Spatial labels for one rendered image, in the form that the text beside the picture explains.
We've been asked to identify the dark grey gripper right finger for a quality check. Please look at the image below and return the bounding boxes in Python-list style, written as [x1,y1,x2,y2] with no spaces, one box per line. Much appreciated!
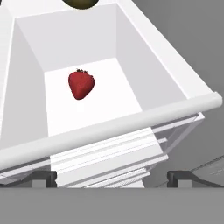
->
[166,170,224,188]

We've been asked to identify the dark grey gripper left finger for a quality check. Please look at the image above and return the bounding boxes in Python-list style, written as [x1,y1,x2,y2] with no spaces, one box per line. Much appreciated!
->
[15,170,58,188]

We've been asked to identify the white fridge shelves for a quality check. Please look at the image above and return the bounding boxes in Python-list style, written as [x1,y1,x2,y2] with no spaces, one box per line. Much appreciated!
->
[0,112,206,188]

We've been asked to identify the red strawberry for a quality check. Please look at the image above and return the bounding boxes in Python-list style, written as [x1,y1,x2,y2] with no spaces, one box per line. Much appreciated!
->
[67,68,96,101]

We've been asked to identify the white fridge drawer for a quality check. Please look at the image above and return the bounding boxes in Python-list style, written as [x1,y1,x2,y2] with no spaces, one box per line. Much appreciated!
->
[0,0,224,172]

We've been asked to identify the dark olive round fruit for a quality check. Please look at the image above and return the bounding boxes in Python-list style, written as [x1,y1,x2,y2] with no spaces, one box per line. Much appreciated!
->
[61,0,100,11]

